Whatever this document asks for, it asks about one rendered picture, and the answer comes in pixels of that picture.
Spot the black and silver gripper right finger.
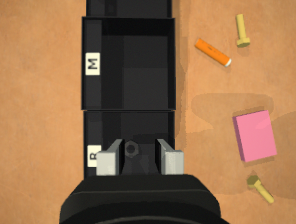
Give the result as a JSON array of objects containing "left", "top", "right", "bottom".
[{"left": 155, "top": 139, "right": 184, "bottom": 174}]

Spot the pink sticky note pad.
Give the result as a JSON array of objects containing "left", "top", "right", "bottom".
[{"left": 232, "top": 110, "right": 277, "bottom": 162}]

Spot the black rack of bins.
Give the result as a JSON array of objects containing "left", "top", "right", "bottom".
[{"left": 81, "top": 0, "right": 176, "bottom": 179}]

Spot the gold bolt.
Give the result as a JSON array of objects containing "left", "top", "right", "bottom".
[
  {"left": 236, "top": 14, "right": 250, "bottom": 48},
  {"left": 247, "top": 175, "right": 274, "bottom": 203}
]

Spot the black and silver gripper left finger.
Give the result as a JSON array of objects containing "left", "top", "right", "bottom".
[{"left": 96, "top": 139, "right": 125, "bottom": 175}]

